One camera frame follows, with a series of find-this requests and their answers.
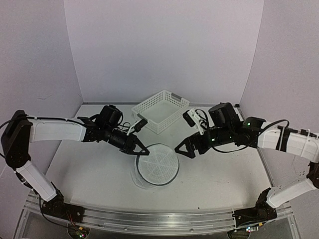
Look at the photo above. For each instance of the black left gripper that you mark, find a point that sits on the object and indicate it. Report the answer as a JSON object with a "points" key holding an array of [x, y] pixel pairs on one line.
{"points": [[130, 144]]}

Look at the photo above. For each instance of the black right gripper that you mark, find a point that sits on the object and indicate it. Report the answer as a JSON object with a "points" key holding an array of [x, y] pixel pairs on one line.
{"points": [[189, 143]]}

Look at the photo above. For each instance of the white mesh laundry bag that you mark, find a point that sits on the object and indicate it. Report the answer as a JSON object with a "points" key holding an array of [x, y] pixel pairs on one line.
{"points": [[157, 169]]}

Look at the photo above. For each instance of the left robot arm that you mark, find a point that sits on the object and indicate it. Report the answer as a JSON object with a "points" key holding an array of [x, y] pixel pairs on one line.
{"points": [[23, 134]]}

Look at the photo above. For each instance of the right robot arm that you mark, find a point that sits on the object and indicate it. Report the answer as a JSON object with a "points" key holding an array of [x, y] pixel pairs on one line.
{"points": [[258, 133]]}

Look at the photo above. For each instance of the white plastic basket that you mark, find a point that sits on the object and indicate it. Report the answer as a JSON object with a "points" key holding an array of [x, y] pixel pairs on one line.
{"points": [[160, 110]]}

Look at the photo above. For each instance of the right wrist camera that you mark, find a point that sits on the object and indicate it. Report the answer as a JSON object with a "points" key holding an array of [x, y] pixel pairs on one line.
{"points": [[194, 120]]}

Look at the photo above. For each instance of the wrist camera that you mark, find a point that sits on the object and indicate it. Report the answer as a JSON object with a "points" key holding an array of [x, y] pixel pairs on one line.
{"points": [[194, 120], [137, 126]]}

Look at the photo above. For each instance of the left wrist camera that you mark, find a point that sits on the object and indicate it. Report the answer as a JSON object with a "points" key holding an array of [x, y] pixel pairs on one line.
{"points": [[137, 126]]}

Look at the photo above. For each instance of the aluminium front rail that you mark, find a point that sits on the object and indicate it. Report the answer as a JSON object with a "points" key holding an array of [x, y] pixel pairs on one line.
{"points": [[168, 224]]}

